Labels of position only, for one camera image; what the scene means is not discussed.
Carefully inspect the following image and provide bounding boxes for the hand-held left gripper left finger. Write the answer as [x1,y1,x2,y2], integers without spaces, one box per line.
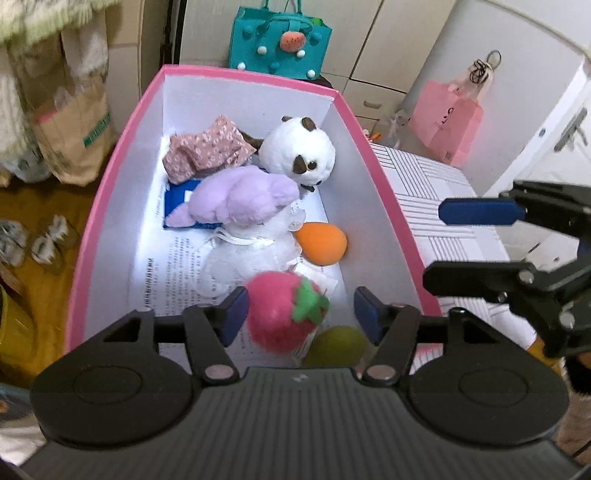
[102,286,250,385]

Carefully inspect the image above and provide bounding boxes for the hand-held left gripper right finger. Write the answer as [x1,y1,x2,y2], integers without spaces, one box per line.
[353,286,491,387]

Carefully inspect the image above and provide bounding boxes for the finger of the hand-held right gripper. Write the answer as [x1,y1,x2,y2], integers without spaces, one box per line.
[422,259,591,359]
[438,180,591,241]

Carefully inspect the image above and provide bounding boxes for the pink strawberry plush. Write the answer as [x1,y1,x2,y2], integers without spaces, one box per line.
[245,271,331,354]

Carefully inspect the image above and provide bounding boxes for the green makeup sponge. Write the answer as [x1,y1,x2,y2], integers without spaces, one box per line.
[302,325,370,369]

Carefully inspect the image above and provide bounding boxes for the orange makeup sponge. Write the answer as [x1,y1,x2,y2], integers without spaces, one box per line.
[294,222,348,267]

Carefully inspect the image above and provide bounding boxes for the purple plush toy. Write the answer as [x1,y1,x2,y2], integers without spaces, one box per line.
[165,166,300,230]

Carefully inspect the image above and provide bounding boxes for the pink cardboard box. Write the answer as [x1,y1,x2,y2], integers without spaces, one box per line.
[64,65,444,370]

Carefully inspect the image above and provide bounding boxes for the blue wet wipes packet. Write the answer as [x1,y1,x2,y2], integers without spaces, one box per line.
[163,178,223,232]

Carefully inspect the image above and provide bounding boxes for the pink floral cloth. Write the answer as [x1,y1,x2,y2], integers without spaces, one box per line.
[163,115,257,185]

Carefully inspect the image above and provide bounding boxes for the white brown plush dog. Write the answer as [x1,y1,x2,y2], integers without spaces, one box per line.
[240,116,337,194]

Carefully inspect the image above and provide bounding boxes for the printed paper sheet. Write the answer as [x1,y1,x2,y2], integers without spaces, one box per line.
[134,198,352,366]

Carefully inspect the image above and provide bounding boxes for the pink shopping bag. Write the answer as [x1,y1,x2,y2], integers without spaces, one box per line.
[409,80,485,168]

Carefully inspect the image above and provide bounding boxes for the white refrigerator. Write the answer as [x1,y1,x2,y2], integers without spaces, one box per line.
[397,0,591,200]

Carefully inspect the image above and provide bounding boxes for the cream wardrobe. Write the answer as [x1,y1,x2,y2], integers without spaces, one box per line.
[178,0,458,136]

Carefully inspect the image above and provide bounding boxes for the brown paper bag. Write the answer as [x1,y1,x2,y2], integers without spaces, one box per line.
[28,32,119,188]

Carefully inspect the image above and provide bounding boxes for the white green paper bag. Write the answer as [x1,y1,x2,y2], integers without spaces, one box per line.
[8,148,52,184]

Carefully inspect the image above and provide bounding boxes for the teal felt handbag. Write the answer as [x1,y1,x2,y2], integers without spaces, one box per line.
[228,0,334,82]

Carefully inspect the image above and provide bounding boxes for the fluffy cream green robe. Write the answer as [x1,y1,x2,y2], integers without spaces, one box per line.
[0,0,123,158]

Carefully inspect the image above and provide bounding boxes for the bundle of hair ties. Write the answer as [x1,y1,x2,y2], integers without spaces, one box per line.
[468,50,502,86]

